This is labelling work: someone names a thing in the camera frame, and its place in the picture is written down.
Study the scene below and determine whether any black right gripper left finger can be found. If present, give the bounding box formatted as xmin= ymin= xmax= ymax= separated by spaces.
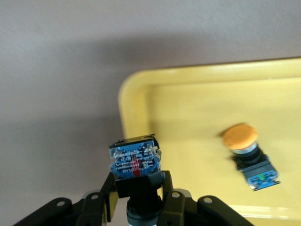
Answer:
xmin=11 ymin=171 xmax=117 ymax=226

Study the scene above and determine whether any yellow pushbutton red-striped block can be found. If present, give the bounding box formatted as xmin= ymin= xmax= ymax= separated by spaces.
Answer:
xmin=108 ymin=133 xmax=165 ymax=226

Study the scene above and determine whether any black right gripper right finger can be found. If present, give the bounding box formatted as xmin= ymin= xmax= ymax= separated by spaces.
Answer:
xmin=161 ymin=169 xmax=256 ymax=226

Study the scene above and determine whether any yellow plastic tray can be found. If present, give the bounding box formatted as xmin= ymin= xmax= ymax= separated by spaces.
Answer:
xmin=118 ymin=55 xmax=301 ymax=221

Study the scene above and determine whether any yellow pushbutton green-marked block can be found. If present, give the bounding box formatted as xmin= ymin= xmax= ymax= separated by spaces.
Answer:
xmin=221 ymin=123 xmax=282 ymax=192

